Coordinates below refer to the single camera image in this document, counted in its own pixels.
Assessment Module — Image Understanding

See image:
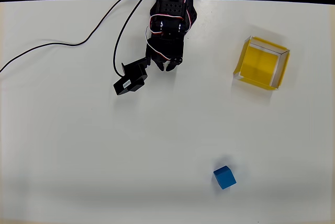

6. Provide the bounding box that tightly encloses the blue cube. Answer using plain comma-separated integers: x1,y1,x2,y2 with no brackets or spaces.
213,165,237,190

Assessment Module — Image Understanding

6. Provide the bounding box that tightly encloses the yellow open box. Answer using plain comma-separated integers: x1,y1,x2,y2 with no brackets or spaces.
232,35,291,92

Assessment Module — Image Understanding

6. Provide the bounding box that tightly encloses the black gripper-mounted camera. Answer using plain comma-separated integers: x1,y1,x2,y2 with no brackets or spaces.
113,57,150,96

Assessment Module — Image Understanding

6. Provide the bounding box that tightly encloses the black camera cable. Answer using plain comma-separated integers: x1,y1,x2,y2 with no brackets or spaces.
0,0,151,77

